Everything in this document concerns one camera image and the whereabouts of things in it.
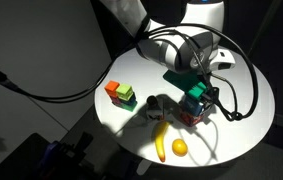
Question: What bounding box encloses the black and white picture block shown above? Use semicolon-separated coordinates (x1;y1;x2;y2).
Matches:
183;96;203;116

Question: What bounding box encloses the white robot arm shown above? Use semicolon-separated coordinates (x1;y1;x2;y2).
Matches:
99;0;235;74

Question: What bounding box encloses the blue cube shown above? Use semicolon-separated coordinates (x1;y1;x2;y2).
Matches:
127;93;136;105

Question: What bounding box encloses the lime green cube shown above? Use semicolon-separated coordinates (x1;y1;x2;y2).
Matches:
116;84;133;101

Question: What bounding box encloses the dark green cube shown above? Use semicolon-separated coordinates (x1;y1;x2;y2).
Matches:
121;101;137;112

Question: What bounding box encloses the magenta cube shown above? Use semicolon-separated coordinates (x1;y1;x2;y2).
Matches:
110;96;122;107

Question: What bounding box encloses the orange cube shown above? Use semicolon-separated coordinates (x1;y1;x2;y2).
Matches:
104;81;120;97

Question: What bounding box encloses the white round table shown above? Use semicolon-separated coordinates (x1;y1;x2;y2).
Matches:
95;50;275;167

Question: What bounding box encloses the yellow banana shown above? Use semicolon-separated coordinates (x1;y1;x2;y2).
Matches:
154;121;170;162

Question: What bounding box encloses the yellow orange fruit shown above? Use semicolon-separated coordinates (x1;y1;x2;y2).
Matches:
172;139;188;157

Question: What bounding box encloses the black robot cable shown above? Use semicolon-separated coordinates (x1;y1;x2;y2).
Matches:
0;23;259;122

